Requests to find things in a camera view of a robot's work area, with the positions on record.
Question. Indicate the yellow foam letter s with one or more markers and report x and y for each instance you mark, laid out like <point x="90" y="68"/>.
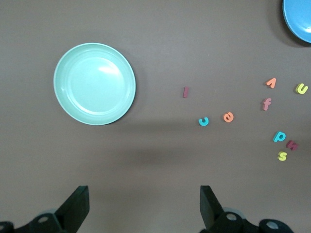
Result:
<point x="282" y="156"/>

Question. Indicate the red foam letter f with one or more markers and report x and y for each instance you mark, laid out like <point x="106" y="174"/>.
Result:
<point x="266" y="104"/>

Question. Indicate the blue plate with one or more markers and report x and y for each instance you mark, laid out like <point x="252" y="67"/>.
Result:
<point x="298" y="19"/>

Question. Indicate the dark red foam letter n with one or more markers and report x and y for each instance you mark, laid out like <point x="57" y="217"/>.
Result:
<point x="289" y="143"/>

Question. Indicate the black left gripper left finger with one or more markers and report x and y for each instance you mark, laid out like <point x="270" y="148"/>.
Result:
<point x="75" y="208"/>

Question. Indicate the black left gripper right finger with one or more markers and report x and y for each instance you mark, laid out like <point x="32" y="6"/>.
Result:
<point x="210" y="211"/>

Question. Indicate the yellow foam letter u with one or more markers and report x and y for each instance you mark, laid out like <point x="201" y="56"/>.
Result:
<point x="300" y="92"/>

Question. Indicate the light green plate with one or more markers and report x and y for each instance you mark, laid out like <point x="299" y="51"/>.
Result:
<point x="94" y="83"/>

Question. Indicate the brown table cover sheet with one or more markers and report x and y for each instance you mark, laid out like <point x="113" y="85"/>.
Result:
<point x="155" y="157"/>

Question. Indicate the teal foam letter p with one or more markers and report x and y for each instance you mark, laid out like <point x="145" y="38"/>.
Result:
<point x="276" y="137"/>

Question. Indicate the orange foam letter v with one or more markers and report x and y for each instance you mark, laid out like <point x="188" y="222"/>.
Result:
<point x="273" y="83"/>

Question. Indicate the dark red foam letter l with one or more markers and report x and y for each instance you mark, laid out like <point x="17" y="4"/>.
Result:
<point x="185" y="92"/>

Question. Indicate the orange foam letter e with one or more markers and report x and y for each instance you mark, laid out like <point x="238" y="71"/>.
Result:
<point x="224" y="117"/>

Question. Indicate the teal foam letter c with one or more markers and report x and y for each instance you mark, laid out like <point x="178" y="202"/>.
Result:
<point x="203" y="124"/>

